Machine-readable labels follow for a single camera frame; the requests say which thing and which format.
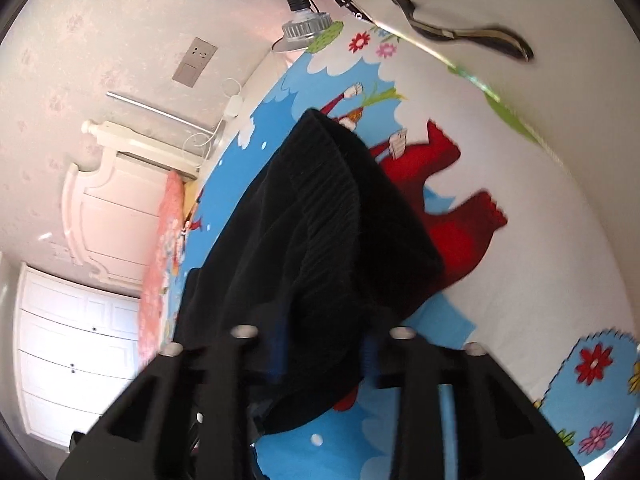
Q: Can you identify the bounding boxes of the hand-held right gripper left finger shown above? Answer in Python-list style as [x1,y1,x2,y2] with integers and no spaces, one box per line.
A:
[57,325,261,480]

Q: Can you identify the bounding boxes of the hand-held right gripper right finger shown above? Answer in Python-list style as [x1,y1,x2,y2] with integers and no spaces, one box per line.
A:
[360,326,586,480]

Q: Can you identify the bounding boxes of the black pants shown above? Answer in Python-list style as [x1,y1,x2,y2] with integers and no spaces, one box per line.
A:
[172,108,446,436]

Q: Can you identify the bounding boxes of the pink floral pillow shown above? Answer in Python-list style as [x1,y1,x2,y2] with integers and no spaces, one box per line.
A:
[157,170,188,241]
[137,230,188,366]

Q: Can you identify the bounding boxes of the blue cartoon printed blanket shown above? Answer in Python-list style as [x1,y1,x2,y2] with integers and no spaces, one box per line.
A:
[170,19,640,480]

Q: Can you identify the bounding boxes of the white wardrobe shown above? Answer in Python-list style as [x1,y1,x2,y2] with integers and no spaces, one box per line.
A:
[15,262,143,453]

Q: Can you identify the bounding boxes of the yellow pillow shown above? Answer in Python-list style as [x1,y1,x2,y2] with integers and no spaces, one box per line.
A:
[182,182,198,221]

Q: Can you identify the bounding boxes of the white wooden headboard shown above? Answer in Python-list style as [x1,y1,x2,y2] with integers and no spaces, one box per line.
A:
[62,119,201,286]

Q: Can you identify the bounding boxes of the white nightstand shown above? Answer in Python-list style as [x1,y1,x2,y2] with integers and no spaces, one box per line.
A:
[192,95,261,181]

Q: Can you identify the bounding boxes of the white power adapter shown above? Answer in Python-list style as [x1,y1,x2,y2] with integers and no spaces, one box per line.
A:
[220,77,246,121]

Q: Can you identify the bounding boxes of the white cabinet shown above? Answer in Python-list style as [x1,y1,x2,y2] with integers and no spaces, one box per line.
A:
[305,0,640,351]

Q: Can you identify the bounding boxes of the silver bulb clamp lamp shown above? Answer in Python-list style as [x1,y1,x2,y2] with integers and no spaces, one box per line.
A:
[271,0,335,53]

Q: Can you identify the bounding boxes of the white cable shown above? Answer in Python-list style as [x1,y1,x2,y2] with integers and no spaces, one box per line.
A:
[182,120,221,161]

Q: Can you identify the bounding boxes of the grey wall socket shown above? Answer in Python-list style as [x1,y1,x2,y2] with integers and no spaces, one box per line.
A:
[171,36,219,87]

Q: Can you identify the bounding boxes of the black cabinet handle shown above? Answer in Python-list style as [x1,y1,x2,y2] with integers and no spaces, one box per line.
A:
[391,0,535,63]

